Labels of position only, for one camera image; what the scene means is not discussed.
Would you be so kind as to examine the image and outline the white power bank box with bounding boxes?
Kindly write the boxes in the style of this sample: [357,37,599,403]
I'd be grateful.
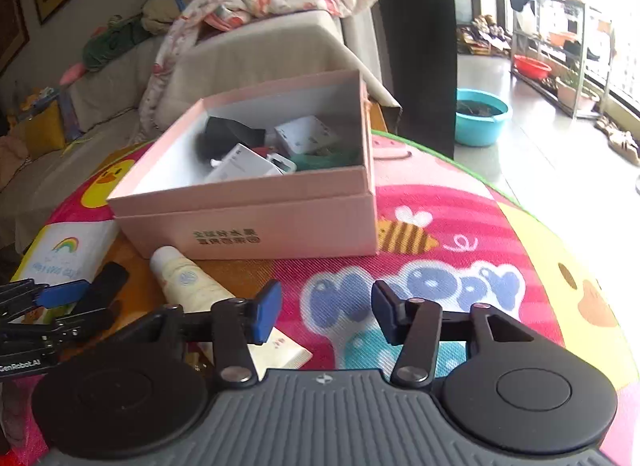
[274,116,340,156]

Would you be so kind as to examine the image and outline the yellow cushion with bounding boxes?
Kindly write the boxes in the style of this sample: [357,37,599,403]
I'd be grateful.
[24,100,66,160]

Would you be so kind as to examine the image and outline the cream lotion tube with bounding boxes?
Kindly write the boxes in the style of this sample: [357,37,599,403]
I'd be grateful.
[148,243,315,370]

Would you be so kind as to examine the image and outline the pink floral blanket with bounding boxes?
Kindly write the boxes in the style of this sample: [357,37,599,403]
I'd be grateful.
[138,0,378,141]

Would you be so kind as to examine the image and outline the teal plastic basin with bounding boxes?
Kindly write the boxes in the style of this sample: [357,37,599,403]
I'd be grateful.
[454,88,512,147]

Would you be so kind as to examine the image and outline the pink cardboard box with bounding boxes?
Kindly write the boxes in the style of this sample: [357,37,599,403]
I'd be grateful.
[107,70,378,260]

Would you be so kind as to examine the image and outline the green plush toy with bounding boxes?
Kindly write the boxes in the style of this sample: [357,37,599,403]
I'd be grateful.
[58,15,152,86]

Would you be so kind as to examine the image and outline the beige covered sofa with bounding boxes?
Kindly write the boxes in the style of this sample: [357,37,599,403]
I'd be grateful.
[1,10,399,251]

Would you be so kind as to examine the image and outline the black card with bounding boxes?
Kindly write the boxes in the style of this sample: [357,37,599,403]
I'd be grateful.
[195,116,266,163]

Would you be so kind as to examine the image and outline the metal shelf rack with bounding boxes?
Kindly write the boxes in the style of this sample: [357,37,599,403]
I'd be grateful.
[510,0,615,120]

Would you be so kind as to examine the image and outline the beige pillow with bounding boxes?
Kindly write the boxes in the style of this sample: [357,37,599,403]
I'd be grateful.
[141,0,186,36]

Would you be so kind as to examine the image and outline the red plastic basin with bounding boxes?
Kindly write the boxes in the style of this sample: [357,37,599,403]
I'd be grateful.
[513,54,552,81]

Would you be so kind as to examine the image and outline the white slippers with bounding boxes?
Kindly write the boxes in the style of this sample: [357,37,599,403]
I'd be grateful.
[594,117,640,166]

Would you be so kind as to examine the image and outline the colourful play mat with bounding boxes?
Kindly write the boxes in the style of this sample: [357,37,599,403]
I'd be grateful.
[1,135,639,465]

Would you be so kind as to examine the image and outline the large white box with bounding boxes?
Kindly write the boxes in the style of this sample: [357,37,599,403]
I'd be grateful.
[204,144,281,183]

